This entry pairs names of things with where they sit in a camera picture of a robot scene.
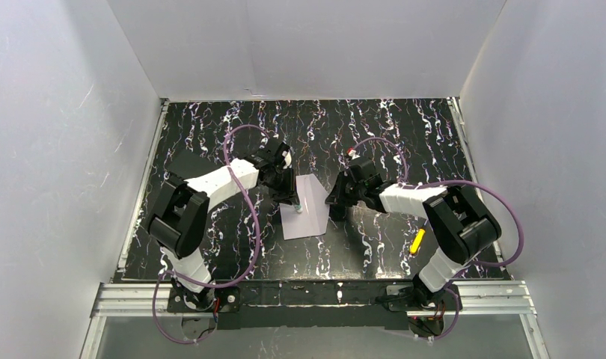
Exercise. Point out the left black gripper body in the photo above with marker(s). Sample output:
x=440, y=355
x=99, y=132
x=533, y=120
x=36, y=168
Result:
x=285, y=183

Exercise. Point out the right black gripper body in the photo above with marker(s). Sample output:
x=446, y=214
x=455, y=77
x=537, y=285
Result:
x=341, y=189

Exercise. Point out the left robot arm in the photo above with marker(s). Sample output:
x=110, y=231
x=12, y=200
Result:
x=179, y=215

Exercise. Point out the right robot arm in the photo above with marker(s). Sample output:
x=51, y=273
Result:
x=461, y=223

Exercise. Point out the black rectangular pad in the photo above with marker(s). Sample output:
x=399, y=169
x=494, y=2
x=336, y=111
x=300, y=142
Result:
x=187, y=165

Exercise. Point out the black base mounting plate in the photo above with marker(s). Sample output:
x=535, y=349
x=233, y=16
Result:
x=390, y=304

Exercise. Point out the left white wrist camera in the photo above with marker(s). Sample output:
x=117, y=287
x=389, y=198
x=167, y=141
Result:
x=287, y=160

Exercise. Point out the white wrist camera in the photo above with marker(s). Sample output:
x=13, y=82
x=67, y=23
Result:
x=351, y=154
x=287, y=160

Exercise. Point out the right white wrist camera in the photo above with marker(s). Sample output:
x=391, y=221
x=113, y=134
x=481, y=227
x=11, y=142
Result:
x=351, y=154

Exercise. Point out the yellow handled screwdriver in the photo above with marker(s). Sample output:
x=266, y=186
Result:
x=415, y=245

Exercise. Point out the aluminium frame rail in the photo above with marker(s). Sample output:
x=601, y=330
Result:
x=414, y=136

